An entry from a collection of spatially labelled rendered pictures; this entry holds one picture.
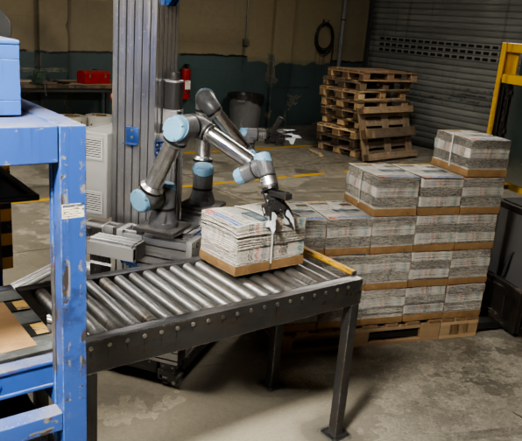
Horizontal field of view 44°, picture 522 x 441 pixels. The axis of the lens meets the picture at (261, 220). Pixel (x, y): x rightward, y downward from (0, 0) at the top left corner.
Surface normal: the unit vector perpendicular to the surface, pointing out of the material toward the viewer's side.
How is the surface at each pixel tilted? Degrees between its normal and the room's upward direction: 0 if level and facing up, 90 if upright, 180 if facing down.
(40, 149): 90
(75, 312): 90
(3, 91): 90
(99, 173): 90
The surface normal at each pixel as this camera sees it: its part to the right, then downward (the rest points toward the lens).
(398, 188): 0.33, 0.29
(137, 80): -0.32, 0.25
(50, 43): 0.59, 0.28
